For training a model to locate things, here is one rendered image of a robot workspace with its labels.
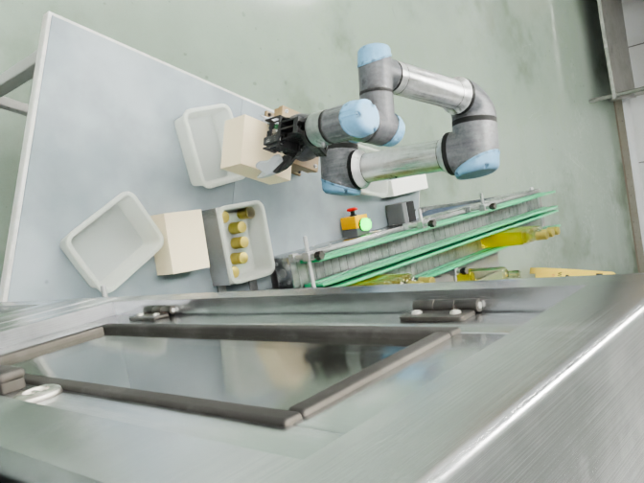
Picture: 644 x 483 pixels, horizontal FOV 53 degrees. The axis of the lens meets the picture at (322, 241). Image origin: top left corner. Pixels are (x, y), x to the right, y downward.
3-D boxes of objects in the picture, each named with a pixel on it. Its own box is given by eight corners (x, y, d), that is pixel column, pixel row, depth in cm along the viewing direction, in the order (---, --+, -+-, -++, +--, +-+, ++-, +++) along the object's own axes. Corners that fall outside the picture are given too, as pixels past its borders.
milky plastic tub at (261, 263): (213, 287, 185) (232, 286, 179) (198, 210, 183) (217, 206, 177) (258, 274, 197) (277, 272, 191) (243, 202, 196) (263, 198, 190)
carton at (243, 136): (224, 121, 155) (244, 114, 150) (273, 140, 166) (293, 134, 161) (219, 169, 153) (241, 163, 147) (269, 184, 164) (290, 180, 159)
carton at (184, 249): (157, 275, 172) (172, 274, 167) (148, 216, 171) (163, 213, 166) (194, 268, 181) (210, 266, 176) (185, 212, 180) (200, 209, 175)
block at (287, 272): (277, 289, 195) (292, 288, 190) (271, 259, 194) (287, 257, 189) (285, 287, 197) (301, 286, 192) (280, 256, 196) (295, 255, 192)
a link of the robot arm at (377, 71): (502, 78, 170) (381, 34, 135) (505, 119, 169) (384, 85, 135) (465, 89, 178) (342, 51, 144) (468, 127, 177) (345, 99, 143)
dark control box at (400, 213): (387, 225, 248) (404, 223, 243) (383, 205, 248) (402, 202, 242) (400, 222, 254) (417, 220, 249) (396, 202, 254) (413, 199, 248)
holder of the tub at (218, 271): (216, 304, 185) (233, 304, 180) (198, 211, 184) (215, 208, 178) (260, 290, 198) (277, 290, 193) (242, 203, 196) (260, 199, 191)
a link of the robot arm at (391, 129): (405, 95, 143) (375, 86, 135) (408, 145, 142) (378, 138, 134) (378, 103, 148) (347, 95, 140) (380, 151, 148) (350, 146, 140)
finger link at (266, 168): (241, 172, 151) (265, 145, 146) (261, 177, 155) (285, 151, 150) (245, 181, 149) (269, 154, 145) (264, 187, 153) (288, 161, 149)
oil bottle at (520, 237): (482, 248, 274) (545, 242, 255) (479, 235, 274) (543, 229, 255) (488, 245, 278) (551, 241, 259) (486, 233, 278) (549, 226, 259)
